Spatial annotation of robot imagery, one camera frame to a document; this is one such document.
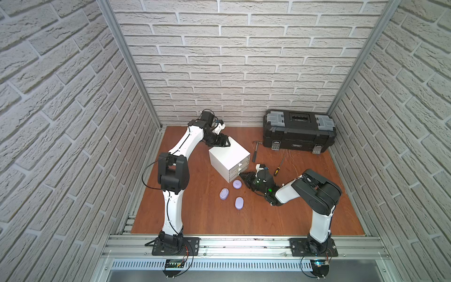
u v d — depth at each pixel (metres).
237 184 0.90
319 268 0.70
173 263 0.73
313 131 0.95
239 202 0.85
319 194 0.51
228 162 0.86
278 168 0.98
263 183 0.74
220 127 0.88
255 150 1.07
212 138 0.82
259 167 0.90
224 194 0.87
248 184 0.84
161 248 0.72
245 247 0.76
